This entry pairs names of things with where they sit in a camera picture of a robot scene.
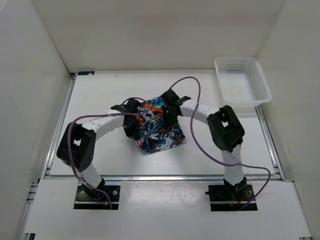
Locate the white plastic basket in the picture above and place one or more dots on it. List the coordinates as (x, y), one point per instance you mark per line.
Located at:
(242, 82)

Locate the dark label sticker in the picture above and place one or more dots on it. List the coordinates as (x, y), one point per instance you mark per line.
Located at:
(86, 73)

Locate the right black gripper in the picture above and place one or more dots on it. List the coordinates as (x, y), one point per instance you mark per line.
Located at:
(168, 121)

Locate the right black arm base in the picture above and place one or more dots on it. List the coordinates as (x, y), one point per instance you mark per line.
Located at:
(222, 201)

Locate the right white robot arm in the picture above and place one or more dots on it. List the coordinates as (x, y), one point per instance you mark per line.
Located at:
(225, 128)

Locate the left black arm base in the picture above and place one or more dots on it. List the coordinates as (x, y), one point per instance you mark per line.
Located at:
(85, 199)

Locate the left aluminium rail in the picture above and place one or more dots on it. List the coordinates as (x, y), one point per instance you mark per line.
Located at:
(46, 164)

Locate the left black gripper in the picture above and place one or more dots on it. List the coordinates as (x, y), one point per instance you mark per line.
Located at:
(135, 133)

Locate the right aluminium rail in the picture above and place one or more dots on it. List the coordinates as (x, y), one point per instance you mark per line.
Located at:
(272, 147)

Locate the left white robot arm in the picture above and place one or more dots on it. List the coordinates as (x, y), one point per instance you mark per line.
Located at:
(77, 146)

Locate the colourful patterned shorts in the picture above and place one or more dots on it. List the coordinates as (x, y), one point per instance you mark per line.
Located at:
(153, 135)

